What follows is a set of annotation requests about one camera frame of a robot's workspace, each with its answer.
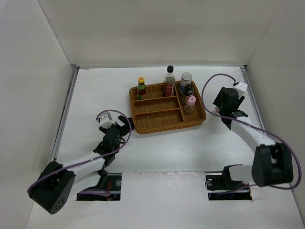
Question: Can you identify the yellow cap red sauce bottle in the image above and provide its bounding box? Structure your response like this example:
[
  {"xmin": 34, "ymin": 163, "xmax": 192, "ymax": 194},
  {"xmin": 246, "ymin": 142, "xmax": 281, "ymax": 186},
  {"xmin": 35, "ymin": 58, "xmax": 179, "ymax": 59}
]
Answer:
[{"xmin": 137, "ymin": 77, "xmax": 146, "ymax": 100}]

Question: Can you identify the pink cap spice jar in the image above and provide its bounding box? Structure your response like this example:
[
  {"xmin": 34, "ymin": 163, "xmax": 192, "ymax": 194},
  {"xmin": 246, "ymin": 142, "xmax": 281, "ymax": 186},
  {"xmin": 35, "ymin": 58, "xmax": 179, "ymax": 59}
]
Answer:
[{"xmin": 184, "ymin": 95, "xmax": 196, "ymax": 114}]

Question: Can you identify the black cap pepper grinder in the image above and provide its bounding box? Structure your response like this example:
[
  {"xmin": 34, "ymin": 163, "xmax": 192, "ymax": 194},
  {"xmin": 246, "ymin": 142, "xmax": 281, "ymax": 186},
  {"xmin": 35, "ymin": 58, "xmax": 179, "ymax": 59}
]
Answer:
[{"xmin": 181, "ymin": 84, "xmax": 194, "ymax": 104}]

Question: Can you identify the silver cap blue spice jar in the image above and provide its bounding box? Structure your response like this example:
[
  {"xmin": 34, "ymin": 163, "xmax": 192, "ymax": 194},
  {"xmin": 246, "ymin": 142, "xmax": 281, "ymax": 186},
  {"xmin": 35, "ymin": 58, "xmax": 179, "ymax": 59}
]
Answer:
[{"xmin": 179, "ymin": 72, "xmax": 193, "ymax": 94}]

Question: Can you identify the black cap clear sauce bottle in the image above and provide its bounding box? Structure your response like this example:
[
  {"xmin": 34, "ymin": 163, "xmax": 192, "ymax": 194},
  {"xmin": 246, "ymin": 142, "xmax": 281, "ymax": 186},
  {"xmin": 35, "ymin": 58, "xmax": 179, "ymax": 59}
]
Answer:
[{"xmin": 164, "ymin": 65, "xmax": 176, "ymax": 97}]

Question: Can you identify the clear lid red label jar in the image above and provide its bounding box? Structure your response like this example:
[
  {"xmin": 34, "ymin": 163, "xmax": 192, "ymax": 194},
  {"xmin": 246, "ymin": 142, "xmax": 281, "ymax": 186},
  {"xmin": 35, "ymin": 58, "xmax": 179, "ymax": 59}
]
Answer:
[{"xmin": 215, "ymin": 106, "xmax": 220, "ymax": 114}]

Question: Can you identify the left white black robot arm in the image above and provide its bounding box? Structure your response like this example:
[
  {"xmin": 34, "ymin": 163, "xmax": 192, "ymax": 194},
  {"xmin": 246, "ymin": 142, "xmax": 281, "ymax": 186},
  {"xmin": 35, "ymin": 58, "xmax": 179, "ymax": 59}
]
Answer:
[{"xmin": 27, "ymin": 112, "xmax": 134, "ymax": 215}]

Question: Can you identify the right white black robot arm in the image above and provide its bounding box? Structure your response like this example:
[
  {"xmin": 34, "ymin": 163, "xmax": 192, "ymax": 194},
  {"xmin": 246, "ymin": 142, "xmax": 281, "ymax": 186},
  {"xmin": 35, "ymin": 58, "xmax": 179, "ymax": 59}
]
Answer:
[{"xmin": 213, "ymin": 87, "xmax": 294, "ymax": 187}]

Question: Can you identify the brown wicker divided tray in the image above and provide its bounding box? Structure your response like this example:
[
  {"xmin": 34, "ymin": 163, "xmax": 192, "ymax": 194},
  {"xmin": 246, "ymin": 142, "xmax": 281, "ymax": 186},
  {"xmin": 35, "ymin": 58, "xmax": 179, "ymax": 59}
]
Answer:
[{"xmin": 129, "ymin": 81, "xmax": 206, "ymax": 134}]

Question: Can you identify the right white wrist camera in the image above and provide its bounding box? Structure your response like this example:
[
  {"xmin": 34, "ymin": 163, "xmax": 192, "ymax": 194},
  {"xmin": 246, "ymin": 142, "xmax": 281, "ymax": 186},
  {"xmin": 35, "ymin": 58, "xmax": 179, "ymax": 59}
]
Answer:
[{"xmin": 233, "ymin": 82, "xmax": 248, "ymax": 98}]

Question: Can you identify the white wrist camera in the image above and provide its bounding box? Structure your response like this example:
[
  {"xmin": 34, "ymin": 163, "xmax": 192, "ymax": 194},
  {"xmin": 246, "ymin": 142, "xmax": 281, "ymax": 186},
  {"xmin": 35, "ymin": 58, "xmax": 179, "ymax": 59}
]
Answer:
[
  {"xmin": 233, "ymin": 82, "xmax": 248, "ymax": 98},
  {"xmin": 96, "ymin": 112, "xmax": 115, "ymax": 129}
]

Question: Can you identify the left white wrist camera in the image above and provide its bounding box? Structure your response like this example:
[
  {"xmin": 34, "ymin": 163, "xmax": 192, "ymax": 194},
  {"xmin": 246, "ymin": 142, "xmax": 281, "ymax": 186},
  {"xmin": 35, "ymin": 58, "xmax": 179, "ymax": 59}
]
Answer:
[{"xmin": 96, "ymin": 112, "xmax": 115, "ymax": 129}]

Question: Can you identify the right aluminium table rail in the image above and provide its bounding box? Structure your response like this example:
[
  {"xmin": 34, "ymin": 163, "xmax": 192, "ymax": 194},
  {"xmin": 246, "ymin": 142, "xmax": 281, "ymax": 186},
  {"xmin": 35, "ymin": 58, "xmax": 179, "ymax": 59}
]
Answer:
[{"xmin": 240, "ymin": 65, "xmax": 265, "ymax": 129}]

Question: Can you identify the aluminium table rail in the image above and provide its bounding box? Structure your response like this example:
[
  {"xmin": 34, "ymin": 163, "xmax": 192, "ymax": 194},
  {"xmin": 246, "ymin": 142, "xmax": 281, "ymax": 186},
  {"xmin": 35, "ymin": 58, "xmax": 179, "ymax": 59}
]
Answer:
[
  {"xmin": 47, "ymin": 64, "xmax": 80, "ymax": 163},
  {"xmin": 240, "ymin": 65, "xmax": 265, "ymax": 129}
]

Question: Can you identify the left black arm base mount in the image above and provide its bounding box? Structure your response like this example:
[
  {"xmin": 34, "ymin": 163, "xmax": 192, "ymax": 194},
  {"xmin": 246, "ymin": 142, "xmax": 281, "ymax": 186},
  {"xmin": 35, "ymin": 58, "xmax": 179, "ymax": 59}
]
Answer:
[{"xmin": 76, "ymin": 170, "xmax": 122, "ymax": 201}]

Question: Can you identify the left aluminium table rail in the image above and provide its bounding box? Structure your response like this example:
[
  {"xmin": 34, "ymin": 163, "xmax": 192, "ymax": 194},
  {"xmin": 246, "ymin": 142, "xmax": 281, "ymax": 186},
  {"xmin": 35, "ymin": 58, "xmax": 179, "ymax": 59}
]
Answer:
[{"xmin": 47, "ymin": 64, "xmax": 80, "ymax": 163}]

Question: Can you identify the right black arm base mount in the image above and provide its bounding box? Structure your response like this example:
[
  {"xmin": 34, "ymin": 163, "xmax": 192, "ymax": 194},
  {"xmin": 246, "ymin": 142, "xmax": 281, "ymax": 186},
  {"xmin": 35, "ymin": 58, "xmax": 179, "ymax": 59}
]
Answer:
[{"xmin": 205, "ymin": 166, "xmax": 252, "ymax": 201}]

